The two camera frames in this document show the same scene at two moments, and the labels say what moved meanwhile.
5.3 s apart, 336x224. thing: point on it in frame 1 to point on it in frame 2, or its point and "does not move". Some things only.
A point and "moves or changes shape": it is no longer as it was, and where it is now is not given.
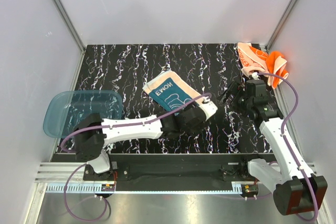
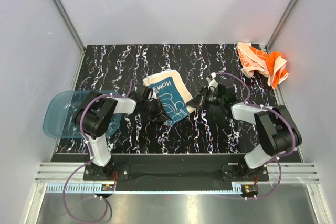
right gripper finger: (233, 88) to (196, 102)
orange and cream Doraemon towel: (252, 59) does not move
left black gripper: (200, 111) to (156, 108)
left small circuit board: (109, 187) does not move
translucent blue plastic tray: (63, 109) does not move
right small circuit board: (252, 189) does not move
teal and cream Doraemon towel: (170, 91) moves or changes shape
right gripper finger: (228, 97) to (203, 93)
